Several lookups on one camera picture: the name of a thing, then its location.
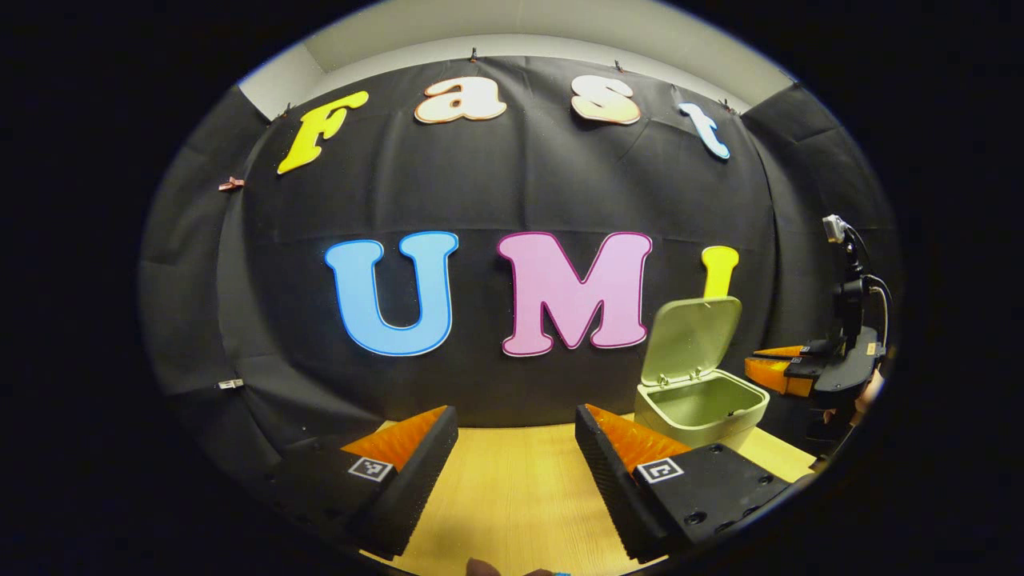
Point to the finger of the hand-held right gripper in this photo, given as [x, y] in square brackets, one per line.
[788, 351]
[772, 374]

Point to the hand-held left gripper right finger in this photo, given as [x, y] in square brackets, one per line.
[608, 488]

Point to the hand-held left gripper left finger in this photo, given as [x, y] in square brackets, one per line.
[416, 488]

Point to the pale green desktop garbage bin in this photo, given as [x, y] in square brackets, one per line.
[696, 404]

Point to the wooden desktop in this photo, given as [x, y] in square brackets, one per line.
[512, 496]

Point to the black backdrop cloth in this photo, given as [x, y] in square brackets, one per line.
[496, 192]

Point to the pink cloth clip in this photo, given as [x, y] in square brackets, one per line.
[231, 184]

